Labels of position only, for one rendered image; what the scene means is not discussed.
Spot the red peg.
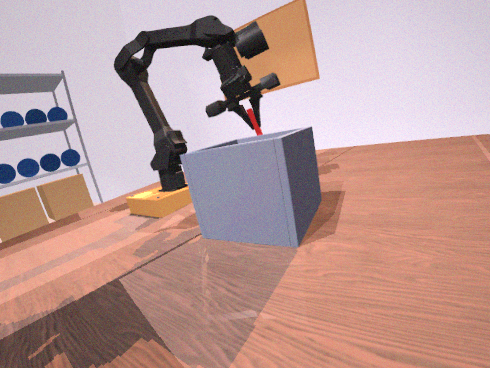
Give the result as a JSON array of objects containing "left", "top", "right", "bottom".
[{"left": 247, "top": 108, "right": 263, "bottom": 135}]

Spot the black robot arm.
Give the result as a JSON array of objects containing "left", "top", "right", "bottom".
[{"left": 114, "top": 15, "right": 269, "bottom": 192}]

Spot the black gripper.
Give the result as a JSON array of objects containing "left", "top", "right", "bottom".
[{"left": 205, "top": 63, "right": 280, "bottom": 131}]

